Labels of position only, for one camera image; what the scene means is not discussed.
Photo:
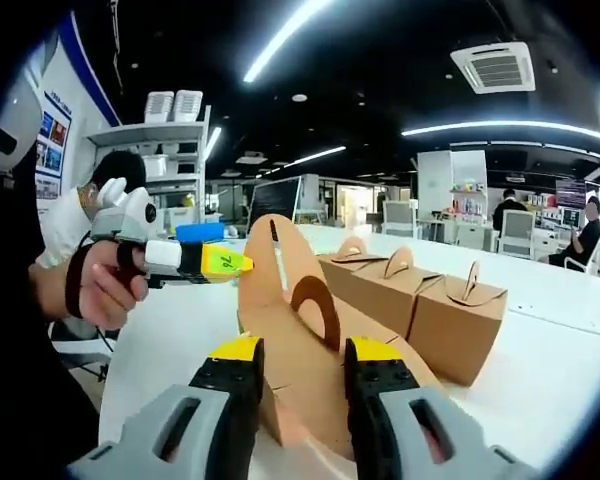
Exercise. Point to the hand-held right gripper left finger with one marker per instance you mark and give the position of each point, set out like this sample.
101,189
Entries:
230,380

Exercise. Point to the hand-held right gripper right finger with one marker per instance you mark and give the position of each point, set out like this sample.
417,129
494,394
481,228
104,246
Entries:
380,380

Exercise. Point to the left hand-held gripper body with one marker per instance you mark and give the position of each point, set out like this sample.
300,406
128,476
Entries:
130,215

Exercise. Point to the brown paper box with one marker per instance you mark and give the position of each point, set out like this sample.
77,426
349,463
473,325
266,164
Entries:
455,330
390,300
350,272
300,360

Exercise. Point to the blue plastic box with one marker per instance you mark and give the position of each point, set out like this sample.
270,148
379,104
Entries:
200,233

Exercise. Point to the person's left hand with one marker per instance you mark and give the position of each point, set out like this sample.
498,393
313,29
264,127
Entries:
105,292

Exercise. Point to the white shelving unit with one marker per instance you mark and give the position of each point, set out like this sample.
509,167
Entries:
180,132

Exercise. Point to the silver laptop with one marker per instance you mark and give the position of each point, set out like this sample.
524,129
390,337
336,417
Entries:
275,200

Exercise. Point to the stack of white baskets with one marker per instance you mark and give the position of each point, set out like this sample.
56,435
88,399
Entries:
159,107
188,106

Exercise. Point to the white office chair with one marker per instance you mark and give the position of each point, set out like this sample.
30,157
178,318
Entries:
80,345
580,264

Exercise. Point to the white chest-worn device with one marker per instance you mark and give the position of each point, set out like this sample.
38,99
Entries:
15,115

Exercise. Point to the grey backed office chair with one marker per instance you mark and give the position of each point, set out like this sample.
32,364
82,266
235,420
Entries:
517,232
401,217

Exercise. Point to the person's dark clothing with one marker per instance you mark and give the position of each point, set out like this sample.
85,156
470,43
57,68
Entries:
20,375

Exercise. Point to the shelf of colourful items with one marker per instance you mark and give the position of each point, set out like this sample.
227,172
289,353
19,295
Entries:
467,200

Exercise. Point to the ceiling light strip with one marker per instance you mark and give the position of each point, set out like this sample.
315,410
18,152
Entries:
285,42
510,127

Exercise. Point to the purple display screen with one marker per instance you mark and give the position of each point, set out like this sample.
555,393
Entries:
570,192

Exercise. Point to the ceiling air conditioner vent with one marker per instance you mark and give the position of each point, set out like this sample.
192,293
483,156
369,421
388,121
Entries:
492,67

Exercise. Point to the blue framed wall posters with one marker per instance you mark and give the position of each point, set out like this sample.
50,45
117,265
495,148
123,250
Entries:
55,145

